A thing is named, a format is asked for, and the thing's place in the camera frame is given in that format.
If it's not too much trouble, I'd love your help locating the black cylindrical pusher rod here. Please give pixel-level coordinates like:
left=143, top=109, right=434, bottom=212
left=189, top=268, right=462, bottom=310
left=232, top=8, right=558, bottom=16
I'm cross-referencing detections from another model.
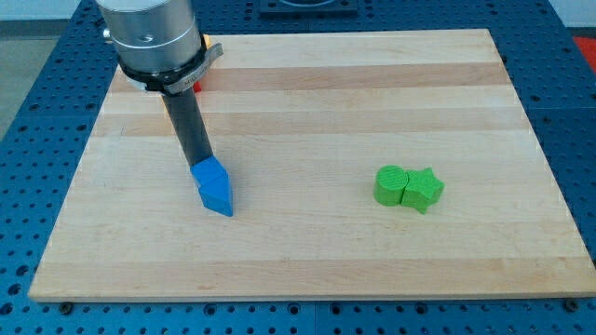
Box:
left=162, top=88, right=213, bottom=167

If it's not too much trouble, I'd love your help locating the light wooden board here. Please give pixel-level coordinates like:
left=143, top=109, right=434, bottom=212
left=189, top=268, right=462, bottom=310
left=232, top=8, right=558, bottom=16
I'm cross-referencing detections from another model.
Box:
left=29, top=29, right=595, bottom=302

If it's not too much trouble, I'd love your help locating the red object at right edge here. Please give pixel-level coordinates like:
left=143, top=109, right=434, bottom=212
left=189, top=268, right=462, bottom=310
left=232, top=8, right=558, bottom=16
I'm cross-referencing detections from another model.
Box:
left=574, top=36, right=596, bottom=73

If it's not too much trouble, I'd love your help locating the green cylinder block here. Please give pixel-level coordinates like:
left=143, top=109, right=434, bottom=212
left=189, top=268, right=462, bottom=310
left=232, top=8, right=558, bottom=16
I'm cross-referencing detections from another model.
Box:
left=373, top=165, right=409, bottom=207

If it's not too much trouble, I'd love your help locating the yellow block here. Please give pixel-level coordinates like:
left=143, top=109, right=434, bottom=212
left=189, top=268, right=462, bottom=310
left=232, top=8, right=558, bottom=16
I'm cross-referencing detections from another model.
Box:
left=203, top=33, right=211, bottom=49

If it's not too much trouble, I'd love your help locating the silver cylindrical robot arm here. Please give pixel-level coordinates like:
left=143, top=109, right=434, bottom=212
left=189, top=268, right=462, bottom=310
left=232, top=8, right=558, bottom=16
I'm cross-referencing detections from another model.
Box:
left=97, top=0, right=224, bottom=96

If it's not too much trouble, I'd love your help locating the blue cube block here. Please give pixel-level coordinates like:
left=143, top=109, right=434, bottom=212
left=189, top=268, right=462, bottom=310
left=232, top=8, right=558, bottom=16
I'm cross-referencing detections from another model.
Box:
left=190, top=155, right=228, bottom=188

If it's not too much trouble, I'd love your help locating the green star block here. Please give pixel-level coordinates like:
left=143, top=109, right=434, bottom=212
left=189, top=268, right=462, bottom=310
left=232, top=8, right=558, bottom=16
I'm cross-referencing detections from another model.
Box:
left=400, top=167, right=445, bottom=214

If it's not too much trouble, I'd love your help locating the blue triangular block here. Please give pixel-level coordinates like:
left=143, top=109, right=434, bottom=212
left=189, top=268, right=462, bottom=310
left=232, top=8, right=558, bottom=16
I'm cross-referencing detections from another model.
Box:
left=198, top=174, right=233, bottom=217

